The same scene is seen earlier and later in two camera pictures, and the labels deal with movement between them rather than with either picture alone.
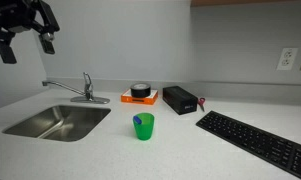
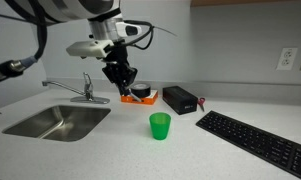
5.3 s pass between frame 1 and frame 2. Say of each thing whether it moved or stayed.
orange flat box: stayed
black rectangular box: stayed
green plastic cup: moved
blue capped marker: moved
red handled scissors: stayed
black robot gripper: moved
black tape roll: stayed
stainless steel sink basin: stayed
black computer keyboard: stayed
